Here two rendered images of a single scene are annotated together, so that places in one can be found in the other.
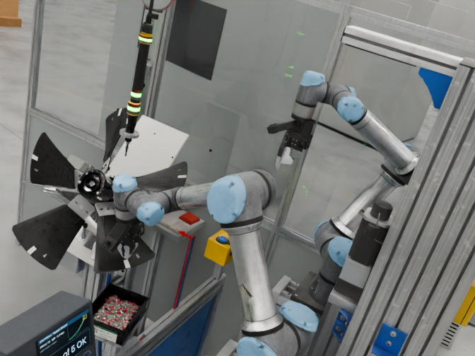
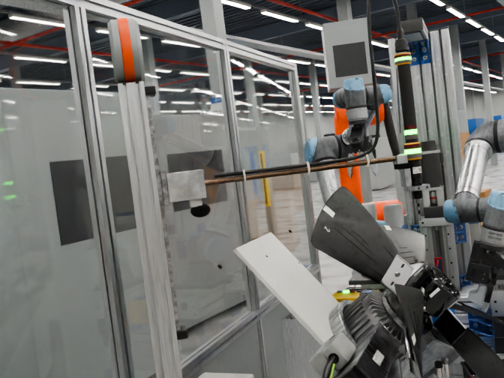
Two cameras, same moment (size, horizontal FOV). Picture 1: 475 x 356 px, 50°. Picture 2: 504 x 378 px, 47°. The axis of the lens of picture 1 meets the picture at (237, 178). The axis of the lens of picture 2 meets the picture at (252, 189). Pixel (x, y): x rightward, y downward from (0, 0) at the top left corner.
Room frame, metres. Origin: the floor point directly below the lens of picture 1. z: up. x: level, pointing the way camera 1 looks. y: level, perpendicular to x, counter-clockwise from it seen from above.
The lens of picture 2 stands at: (2.16, 1.99, 1.59)
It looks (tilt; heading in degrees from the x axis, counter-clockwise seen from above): 3 degrees down; 270
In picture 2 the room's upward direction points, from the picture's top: 7 degrees counter-clockwise
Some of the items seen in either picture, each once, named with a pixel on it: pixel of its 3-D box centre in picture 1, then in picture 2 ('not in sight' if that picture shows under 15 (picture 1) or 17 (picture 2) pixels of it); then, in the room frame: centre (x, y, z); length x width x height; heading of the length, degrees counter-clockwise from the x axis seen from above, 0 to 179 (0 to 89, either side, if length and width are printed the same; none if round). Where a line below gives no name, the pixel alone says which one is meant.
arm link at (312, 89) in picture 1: (311, 88); (354, 94); (1.76, -0.16, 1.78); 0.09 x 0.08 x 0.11; 102
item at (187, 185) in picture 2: (143, 69); (182, 185); (2.34, 0.55, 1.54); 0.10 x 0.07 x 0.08; 12
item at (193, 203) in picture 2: not in sight; (199, 207); (2.30, 0.55, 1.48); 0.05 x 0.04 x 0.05; 12
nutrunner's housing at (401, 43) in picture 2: (138, 80); (409, 114); (1.73, 0.42, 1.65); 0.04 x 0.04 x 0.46
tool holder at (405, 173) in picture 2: (131, 121); (411, 172); (1.74, 0.42, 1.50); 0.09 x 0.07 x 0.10; 12
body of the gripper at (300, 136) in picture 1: (298, 132); (360, 136); (1.75, -0.17, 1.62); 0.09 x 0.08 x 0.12; 67
